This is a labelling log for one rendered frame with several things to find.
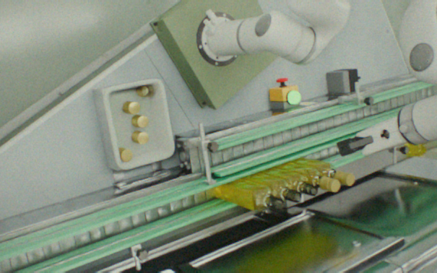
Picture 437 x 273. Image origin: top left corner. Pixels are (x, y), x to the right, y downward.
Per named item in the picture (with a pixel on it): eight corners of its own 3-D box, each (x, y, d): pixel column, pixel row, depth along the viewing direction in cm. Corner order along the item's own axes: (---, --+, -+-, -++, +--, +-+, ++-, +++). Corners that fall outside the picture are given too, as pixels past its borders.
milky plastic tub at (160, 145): (107, 167, 132) (118, 172, 125) (91, 88, 128) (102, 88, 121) (162, 152, 141) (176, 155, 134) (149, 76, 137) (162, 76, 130)
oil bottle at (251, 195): (215, 197, 138) (261, 214, 120) (211, 179, 137) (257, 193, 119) (230, 191, 141) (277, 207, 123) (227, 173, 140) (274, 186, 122)
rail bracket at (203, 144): (192, 180, 133) (216, 189, 122) (182, 122, 129) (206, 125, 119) (201, 178, 134) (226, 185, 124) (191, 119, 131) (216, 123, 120)
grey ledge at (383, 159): (268, 202, 161) (290, 209, 152) (265, 178, 160) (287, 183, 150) (434, 136, 210) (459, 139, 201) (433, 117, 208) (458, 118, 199)
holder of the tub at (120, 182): (111, 185, 134) (121, 190, 128) (91, 89, 128) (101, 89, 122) (165, 168, 143) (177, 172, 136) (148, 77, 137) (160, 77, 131)
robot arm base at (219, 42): (186, 29, 132) (215, 25, 119) (214, 0, 136) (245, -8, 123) (219, 70, 140) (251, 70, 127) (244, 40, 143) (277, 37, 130)
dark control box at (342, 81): (327, 93, 176) (344, 94, 169) (325, 72, 175) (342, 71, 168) (342, 89, 181) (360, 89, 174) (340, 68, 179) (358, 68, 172)
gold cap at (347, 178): (340, 168, 131) (353, 170, 127) (344, 179, 132) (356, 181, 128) (332, 175, 129) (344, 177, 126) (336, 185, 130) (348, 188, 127)
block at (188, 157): (178, 170, 138) (191, 175, 132) (173, 139, 136) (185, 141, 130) (189, 167, 140) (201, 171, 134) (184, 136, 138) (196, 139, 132)
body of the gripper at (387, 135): (407, 149, 83) (362, 162, 92) (442, 136, 88) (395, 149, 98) (392, 110, 84) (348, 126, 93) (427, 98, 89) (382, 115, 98)
